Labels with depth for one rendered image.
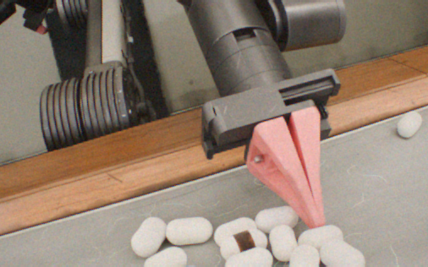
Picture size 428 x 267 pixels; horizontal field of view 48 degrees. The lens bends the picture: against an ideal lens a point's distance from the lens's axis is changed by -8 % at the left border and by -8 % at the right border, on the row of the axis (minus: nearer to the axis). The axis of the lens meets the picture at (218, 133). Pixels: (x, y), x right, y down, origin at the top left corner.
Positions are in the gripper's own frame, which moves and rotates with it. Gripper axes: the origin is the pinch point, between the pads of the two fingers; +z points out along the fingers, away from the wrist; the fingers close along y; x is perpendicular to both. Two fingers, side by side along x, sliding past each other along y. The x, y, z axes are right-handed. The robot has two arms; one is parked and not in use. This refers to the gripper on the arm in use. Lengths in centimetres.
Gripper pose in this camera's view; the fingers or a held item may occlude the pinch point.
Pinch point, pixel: (314, 217)
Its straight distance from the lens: 35.8
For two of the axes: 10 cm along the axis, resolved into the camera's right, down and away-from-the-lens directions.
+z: 3.3, 8.4, -4.3
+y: 9.4, -2.8, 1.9
